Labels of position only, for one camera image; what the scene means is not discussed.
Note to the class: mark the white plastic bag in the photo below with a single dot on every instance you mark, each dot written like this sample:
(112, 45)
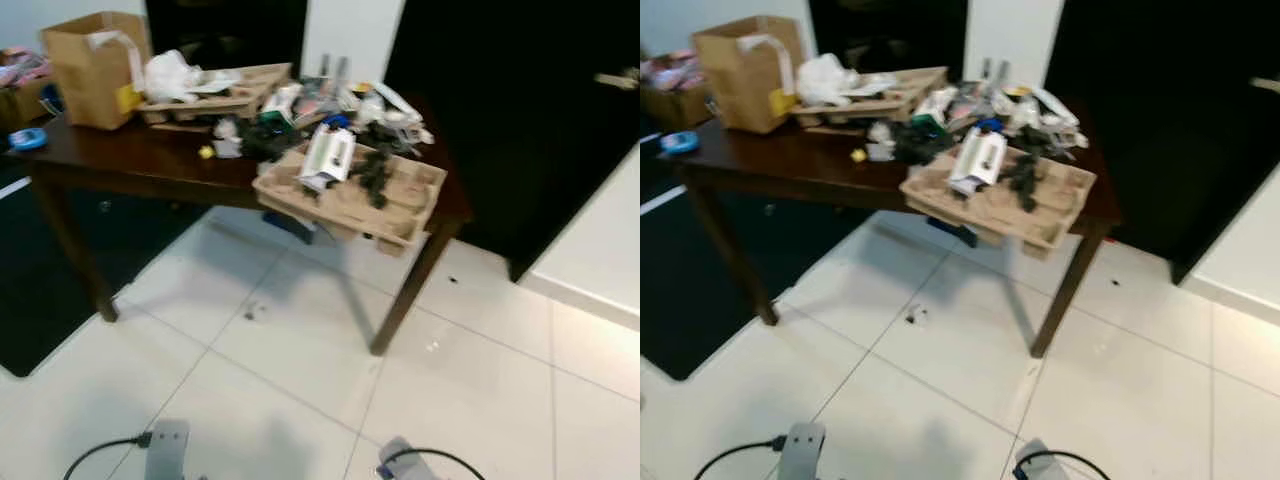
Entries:
(822, 78)
(170, 75)

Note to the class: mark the white plastic wrapper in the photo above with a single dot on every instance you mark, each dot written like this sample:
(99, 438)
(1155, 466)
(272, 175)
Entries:
(395, 110)
(1045, 113)

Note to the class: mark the white carton box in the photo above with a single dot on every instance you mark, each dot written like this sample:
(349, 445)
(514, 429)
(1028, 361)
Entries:
(328, 158)
(978, 162)

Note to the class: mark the moulded pulp tray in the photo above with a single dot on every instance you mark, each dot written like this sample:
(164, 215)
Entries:
(1000, 215)
(340, 210)

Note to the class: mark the black door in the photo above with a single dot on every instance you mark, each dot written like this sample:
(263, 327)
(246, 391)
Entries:
(510, 120)
(1160, 120)

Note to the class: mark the brown paper bag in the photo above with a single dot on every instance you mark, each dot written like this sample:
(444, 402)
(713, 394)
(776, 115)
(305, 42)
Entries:
(90, 75)
(745, 80)

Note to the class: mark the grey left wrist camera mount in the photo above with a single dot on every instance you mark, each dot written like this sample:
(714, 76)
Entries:
(167, 450)
(803, 452)

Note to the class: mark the box with pink packets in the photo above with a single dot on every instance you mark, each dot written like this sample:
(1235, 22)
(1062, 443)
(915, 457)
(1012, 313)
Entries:
(20, 95)
(668, 95)

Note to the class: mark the dark wooden table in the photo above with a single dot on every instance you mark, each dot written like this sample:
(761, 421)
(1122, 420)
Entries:
(780, 165)
(130, 160)

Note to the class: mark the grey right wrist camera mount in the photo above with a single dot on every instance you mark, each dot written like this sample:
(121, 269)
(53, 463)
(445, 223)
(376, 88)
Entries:
(397, 462)
(1032, 464)

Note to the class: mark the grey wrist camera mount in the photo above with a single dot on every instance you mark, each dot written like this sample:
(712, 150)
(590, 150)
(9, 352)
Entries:
(1032, 464)
(397, 462)
(803, 452)
(167, 450)

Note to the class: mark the flat cardboard tray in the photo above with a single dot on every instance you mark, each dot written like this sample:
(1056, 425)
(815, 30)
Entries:
(250, 85)
(905, 90)

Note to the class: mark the blue round tape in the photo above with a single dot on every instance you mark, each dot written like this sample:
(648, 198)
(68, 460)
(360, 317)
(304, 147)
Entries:
(680, 143)
(27, 139)

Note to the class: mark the black floor mat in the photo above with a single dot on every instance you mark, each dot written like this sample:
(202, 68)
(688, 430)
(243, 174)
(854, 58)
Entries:
(700, 290)
(50, 280)

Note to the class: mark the black panel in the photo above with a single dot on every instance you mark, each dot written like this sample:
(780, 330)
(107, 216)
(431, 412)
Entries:
(885, 32)
(225, 30)

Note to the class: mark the small white cup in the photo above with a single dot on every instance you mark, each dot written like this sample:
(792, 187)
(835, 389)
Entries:
(880, 144)
(228, 140)

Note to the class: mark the black tangled trash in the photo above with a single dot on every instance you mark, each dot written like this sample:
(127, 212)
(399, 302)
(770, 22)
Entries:
(1025, 178)
(375, 175)

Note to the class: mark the green white carton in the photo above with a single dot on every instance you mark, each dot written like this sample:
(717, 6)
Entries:
(932, 112)
(278, 108)

